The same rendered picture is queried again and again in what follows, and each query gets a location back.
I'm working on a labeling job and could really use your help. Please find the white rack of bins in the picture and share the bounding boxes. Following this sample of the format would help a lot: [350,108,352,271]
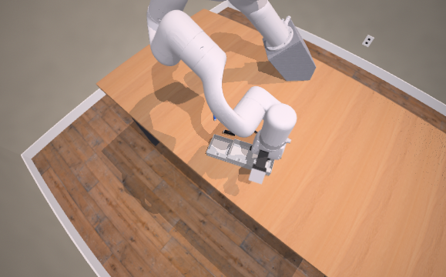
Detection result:
[206,134,274,176]

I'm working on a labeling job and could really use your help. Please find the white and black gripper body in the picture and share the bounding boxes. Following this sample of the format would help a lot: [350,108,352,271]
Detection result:
[251,130,286,160]

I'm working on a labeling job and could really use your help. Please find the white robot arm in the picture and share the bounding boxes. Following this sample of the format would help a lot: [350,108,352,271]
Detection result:
[146,0,297,185]

